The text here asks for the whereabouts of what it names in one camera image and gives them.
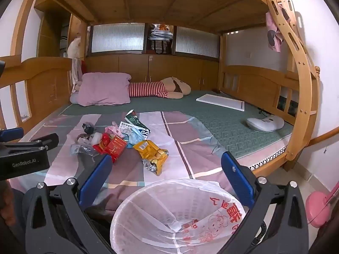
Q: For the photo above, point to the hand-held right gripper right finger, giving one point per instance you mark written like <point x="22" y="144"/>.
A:
<point x="237" y="180"/>

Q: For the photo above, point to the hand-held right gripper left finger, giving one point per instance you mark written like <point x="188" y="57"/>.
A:
<point x="96" y="174"/>

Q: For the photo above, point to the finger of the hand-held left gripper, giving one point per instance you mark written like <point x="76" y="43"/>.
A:
<point x="39" y="140"/>
<point x="12" y="134"/>

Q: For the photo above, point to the silver foil packet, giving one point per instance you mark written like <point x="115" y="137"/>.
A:
<point x="79" y="149"/>

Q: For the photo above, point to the red packet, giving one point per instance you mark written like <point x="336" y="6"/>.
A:
<point x="116" y="145"/>

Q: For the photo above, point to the white paper cup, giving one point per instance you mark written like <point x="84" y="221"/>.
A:
<point x="96" y="138"/>

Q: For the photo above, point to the pink wrapper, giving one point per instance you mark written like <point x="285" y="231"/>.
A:
<point x="112" y="131"/>

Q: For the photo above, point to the black wrapper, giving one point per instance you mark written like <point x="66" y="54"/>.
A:
<point x="88" y="128"/>

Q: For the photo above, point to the blue wrapper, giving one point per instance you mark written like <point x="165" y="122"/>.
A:
<point x="135" y="139"/>

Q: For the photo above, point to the yellow snack packet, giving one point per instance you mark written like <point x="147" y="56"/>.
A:
<point x="148" y="148"/>

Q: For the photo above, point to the green snack packet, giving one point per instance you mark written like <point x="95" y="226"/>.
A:
<point x="133" y="119"/>

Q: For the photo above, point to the white lined waste bin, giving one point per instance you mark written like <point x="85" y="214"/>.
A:
<point x="159" y="203"/>

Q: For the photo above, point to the light blue pillow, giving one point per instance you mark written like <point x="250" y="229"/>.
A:
<point x="74" y="98"/>

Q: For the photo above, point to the green bed mat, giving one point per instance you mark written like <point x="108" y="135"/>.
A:
<point x="225" y="121"/>

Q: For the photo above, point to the white handheld appliance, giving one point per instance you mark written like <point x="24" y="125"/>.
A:
<point x="264" y="123"/>

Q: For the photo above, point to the plaid bed sheet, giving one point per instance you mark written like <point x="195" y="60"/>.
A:
<point x="180" y="137"/>

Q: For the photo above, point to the white hanging cloth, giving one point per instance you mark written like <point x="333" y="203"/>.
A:
<point x="76" y="70"/>

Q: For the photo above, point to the white flat board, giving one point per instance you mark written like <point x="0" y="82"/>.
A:
<point x="219" y="101"/>

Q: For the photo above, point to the pink pillow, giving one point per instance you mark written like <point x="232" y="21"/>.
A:
<point x="106" y="88"/>

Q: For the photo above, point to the pink fan base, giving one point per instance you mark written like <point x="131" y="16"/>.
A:
<point x="317" y="206"/>

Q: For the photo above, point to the red cloth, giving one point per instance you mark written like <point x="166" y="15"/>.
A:
<point x="83" y="66"/>

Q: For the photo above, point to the striped plush toy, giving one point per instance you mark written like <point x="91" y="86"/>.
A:
<point x="148" y="88"/>

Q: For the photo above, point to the stack of folded bedding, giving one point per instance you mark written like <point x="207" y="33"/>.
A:
<point x="64" y="39"/>

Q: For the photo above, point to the frosted glass window panel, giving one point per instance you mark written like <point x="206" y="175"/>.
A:
<point x="197" y="42"/>
<point x="116" y="38"/>

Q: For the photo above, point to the stack of papers and books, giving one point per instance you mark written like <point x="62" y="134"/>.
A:
<point x="160" y="42"/>

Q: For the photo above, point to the pink hanging cloth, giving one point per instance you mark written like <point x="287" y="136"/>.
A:
<point x="274" y="37"/>

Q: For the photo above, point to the orange toy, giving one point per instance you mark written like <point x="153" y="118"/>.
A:
<point x="163" y="27"/>

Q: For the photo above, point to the wooden bunk bed frame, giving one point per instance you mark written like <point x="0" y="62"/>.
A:
<point x="45" y="84"/>

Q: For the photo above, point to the wooden wall cabinet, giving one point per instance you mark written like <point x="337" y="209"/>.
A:
<point x="132" y="64"/>

